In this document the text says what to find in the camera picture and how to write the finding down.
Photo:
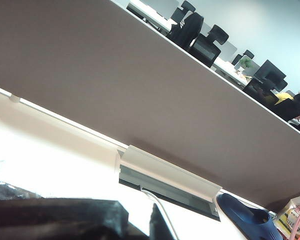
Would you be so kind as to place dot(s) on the person in yellow shirt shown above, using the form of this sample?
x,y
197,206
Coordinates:
x,y
283,97

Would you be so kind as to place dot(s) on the black garbage bag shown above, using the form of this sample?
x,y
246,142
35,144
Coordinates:
x,y
40,225

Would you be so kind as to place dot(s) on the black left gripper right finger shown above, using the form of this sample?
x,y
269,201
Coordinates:
x,y
160,230

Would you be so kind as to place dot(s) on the person in black clothes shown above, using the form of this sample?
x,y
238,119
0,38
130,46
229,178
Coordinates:
x,y
295,107

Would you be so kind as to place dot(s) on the small green potted plant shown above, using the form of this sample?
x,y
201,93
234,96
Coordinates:
x,y
245,62

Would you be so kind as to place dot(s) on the dark blue slipper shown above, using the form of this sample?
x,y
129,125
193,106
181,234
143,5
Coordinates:
x,y
242,217

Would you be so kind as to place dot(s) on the grey-brown desk divider panel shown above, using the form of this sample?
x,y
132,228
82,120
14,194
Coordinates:
x,y
115,75

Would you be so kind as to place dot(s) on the yellow and red snack package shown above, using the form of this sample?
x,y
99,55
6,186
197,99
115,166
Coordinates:
x,y
285,220

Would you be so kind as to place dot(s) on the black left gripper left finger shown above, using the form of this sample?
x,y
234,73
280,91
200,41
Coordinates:
x,y
120,215

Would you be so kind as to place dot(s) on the black jacket with white stripes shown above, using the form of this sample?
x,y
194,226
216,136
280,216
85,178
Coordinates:
x,y
187,30

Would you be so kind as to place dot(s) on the white divider bracket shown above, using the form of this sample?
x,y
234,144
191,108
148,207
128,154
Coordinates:
x,y
15,98

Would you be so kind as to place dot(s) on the black computer monitor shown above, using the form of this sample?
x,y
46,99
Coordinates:
x,y
268,71

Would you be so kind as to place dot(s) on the black office chair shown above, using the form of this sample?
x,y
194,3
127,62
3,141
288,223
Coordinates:
x,y
252,90
205,51
248,53
180,13

